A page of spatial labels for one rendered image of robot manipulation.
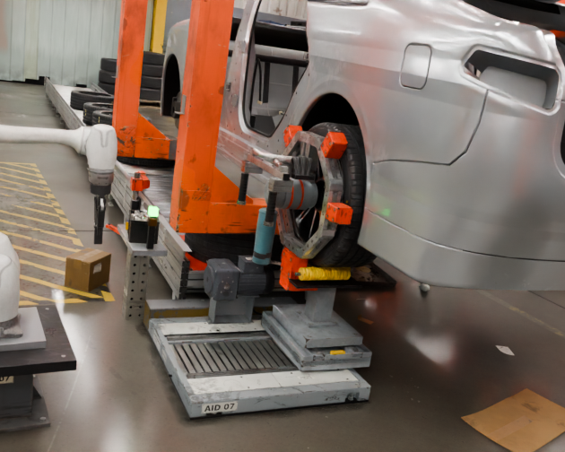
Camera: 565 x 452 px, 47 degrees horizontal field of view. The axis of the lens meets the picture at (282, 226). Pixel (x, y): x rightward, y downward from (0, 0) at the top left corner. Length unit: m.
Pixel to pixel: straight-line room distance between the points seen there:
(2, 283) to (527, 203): 1.79
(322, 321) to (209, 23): 1.49
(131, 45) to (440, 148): 3.20
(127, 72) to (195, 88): 1.93
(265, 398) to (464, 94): 1.44
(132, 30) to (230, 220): 2.12
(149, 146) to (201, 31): 2.13
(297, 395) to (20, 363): 1.12
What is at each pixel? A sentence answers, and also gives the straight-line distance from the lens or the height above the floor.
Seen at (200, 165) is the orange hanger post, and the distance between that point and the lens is 3.18.
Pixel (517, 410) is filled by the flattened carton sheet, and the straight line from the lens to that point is 3.32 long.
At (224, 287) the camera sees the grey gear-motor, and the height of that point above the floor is 0.31.
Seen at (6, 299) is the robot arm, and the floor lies 0.47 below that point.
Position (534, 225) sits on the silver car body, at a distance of 2.23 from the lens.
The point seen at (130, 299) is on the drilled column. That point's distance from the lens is 3.45.
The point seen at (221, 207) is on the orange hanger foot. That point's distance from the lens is 3.26.
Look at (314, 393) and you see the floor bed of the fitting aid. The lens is 2.86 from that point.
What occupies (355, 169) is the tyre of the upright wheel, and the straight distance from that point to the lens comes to 2.69.
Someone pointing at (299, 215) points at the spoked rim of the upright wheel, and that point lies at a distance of 3.15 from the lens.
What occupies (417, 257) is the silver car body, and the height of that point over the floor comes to 0.83.
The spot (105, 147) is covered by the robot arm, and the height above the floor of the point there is 1.03.
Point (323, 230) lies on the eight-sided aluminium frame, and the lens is 2.70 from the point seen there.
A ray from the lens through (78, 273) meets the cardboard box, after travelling 3.81.
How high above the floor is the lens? 1.44
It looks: 15 degrees down
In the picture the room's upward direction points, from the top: 9 degrees clockwise
